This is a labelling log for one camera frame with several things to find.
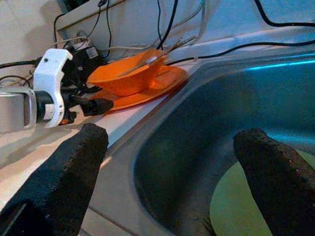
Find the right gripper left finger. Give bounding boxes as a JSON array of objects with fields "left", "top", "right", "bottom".
[{"left": 0, "top": 123, "right": 109, "bottom": 236}]

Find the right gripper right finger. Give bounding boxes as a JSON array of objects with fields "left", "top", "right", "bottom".
[{"left": 233, "top": 127, "right": 315, "bottom": 236}]

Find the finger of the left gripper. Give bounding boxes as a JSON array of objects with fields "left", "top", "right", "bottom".
[{"left": 85, "top": 98, "right": 114, "bottom": 117}]

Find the orange plastic bowl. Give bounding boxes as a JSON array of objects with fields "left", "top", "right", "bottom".
[{"left": 86, "top": 48, "right": 169, "bottom": 97}]

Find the orange plastic plate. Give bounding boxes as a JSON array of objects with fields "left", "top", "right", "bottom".
[{"left": 90, "top": 64, "right": 189, "bottom": 112}]

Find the black charger pile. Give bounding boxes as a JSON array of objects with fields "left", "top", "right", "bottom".
[{"left": 0, "top": 31, "right": 104, "bottom": 87}]

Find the green plate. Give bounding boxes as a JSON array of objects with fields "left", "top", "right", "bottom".
[{"left": 209, "top": 149, "right": 315, "bottom": 236}]

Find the stainless steel sink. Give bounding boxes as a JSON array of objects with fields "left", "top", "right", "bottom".
[{"left": 105, "top": 50, "right": 315, "bottom": 236}]

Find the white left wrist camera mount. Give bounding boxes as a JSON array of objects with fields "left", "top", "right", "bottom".
[{"left": 33, "top": 48, "right": 74, "bottom": 128}]

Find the black counter cable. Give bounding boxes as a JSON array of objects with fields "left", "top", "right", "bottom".
[{"left": 167, "top": 40, "right": 315, "bottom": 65}]

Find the black draped wall cable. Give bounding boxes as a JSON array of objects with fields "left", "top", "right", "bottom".
[{"left": 254, "top": 0, "right": 315, "bottom": 28}]

